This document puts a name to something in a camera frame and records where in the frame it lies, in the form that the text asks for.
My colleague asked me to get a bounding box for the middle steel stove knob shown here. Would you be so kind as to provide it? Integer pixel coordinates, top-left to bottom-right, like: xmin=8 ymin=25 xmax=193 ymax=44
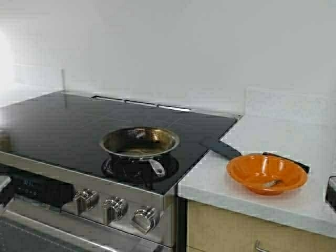
xmin=102 ymin=197 xmax=128 ymax=225

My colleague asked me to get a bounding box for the stainless steel stove range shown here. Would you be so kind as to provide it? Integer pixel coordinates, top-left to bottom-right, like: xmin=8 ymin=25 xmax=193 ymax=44
xmin=1 ymin=91 xmax=239 ymax=251

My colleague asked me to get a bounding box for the left steel stove knob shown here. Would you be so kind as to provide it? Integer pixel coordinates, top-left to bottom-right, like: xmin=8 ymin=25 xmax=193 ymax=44
xmin=73 ymin=188 xmax=99 ymax=215

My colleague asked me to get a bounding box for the steel frying pan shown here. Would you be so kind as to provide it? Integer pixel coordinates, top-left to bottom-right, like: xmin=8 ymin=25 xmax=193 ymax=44
xmin=99 ymin=127 xmax=180 ymax=182

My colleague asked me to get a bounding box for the black object at right edge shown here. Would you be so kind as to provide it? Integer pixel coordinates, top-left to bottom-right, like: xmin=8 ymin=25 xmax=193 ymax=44
xmin=325 ymin=176 xmax=336 ymax=211

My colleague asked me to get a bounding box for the oven door handle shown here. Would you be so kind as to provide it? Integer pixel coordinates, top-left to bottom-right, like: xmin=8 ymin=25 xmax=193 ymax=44
xmin=0 ymin=208 xmax=163 ymax=252

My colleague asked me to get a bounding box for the steel stove knob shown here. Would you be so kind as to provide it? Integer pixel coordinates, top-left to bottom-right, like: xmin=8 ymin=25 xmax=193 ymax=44
xmin=102 ymin=197 xmax=128 ymax=225
xmin=131 ymin=206 xmax=160 ymax=234
xmin=73 ymin=188 xmax=99 ymax=215

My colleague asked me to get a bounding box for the wooden cabinet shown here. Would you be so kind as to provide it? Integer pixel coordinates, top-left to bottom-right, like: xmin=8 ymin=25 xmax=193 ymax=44
xmin=187 ymin=201 xmax=335 ymax=251

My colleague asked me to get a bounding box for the cooked shrimp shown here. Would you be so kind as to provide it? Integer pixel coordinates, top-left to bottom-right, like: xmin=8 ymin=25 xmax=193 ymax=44
xmin=262 ymin=180 xmax=282 ymax=188

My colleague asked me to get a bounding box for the metal drawer handle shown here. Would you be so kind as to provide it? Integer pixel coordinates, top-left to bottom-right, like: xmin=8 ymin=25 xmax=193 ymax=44
xmin=255 ymin=240 xmax=268 ymax=252

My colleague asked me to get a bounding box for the right steel stove knob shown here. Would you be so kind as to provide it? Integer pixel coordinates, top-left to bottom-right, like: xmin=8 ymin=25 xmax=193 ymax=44
xmin=131 ymin=206 xmax=160 ymax=234

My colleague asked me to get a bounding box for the black spatula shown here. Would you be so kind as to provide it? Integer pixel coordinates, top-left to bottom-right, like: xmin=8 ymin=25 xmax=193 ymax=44
xmin=200 ymin=138 xmax=310 ymax=174

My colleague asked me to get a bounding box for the orange plastic bowl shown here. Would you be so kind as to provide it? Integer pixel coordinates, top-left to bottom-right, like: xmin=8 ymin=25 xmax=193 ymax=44
xmin=226 ymin=154 xmax=308 ymax=196

